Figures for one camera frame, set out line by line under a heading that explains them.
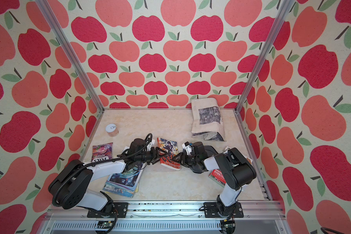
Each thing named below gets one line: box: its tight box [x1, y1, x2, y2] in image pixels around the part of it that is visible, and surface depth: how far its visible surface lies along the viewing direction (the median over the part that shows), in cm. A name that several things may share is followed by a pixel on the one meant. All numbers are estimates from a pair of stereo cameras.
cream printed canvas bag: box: [191, 97, 227, 142], surface depth 110 cm
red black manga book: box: [156, 137, 181, 171], surface depth 92 cm
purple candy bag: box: [91, 142, 114, 163], surface depth 96 cm
